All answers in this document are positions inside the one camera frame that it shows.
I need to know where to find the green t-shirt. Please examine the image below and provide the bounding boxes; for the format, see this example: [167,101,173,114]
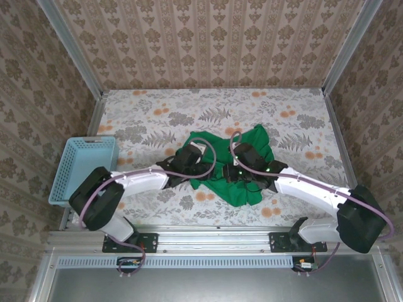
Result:
[176,124,275,208]

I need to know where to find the floral table cloth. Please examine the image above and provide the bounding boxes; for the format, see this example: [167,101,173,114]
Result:
[71,88,361,227]

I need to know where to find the light blue plastic basket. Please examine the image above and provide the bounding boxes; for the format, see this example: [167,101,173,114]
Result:
[48,135,120,207]

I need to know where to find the grey metal sheet panel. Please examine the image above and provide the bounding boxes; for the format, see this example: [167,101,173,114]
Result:
[47,255,390,302]

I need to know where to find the small circuit board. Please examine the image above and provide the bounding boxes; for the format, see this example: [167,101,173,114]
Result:
[292,256,317,272]
[116,257,142,273]

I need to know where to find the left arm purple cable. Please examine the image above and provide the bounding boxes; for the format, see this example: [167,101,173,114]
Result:
[78,137,217,279]

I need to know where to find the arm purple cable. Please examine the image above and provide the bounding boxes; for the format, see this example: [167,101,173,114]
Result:
[78,137,217,279]
[230,131,395,277]

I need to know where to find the right arm thin black wire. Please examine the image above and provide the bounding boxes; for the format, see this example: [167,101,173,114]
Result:
[243,180,263,195]

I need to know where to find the long aluminium mounting rail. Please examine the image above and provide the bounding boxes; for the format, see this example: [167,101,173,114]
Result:
[47,225,387,252]

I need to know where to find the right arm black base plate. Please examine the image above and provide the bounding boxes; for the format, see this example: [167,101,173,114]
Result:
[269,232,327,254]

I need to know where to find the slotted grey cable duct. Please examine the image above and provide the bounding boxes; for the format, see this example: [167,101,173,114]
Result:
[56,255,295,269]

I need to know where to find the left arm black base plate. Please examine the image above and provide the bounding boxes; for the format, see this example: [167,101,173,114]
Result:
[101,232,158,254]

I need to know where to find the tall aluminium frame post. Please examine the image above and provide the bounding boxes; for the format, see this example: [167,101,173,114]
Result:
[36,0,104,100]
[321,0,384,95]

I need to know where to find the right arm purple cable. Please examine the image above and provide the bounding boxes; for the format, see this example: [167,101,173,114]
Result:
[230,131,395,277]

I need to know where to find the short aluminium frame bar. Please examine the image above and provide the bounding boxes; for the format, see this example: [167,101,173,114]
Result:
[26,254,59,302]
[371,254,403,302]

